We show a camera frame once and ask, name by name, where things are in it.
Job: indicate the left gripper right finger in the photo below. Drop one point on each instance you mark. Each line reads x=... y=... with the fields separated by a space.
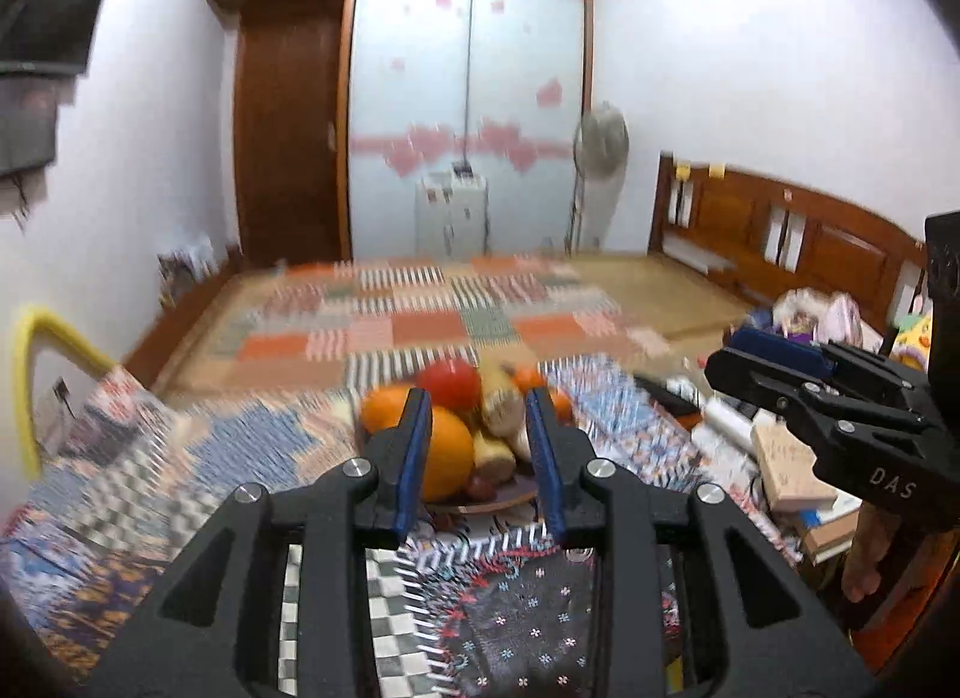
x=751 y=627

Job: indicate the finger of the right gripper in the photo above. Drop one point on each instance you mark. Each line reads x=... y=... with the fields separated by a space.
x=789 y=397
x=851 y=371

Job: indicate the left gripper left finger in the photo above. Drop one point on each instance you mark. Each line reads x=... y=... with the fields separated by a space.
x=210 y=626

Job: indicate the small tangerine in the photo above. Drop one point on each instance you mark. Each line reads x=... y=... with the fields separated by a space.
x=562 y=406

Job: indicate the large orange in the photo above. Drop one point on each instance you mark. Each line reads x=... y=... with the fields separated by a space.
x=450 y=457

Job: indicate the red tomato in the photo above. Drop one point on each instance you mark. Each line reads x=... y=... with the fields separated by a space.
x=452 y=383

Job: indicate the small orange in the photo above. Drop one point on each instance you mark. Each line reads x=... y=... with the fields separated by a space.
x=383 y=407

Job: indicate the person's right hand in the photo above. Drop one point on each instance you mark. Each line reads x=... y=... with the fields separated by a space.
x=872 y=540

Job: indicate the pile of toys and bags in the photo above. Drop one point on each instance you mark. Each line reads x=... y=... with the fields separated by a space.
x=806 y=315

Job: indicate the dark purple plate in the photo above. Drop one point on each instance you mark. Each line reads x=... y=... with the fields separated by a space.
x=487 y=498

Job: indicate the wooden bed headboard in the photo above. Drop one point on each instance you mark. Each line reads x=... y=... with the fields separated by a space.
x=759 y=237

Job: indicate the colourful patterned blanket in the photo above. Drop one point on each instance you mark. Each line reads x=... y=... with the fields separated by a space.
x=534 y=645

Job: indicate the patchwork striped bed mat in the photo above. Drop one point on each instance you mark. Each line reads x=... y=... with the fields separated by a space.
x=361 y=324

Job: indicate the white standing fan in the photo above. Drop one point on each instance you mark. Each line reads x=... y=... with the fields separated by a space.
x=601 y=147

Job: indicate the silver suitcase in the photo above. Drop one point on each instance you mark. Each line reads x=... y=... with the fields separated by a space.
x=451 y=216

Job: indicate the frosted glass wardrobe doors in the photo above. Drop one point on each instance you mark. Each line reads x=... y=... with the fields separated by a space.
x=493 y=88

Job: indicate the brown wooden door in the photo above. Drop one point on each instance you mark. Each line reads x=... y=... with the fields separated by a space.
x=285 y=123

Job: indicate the small wall monitor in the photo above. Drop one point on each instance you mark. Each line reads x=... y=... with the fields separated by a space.
x=29 y=108

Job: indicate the black wall television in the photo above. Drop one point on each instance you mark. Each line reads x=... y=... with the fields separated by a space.
x=50 y=38

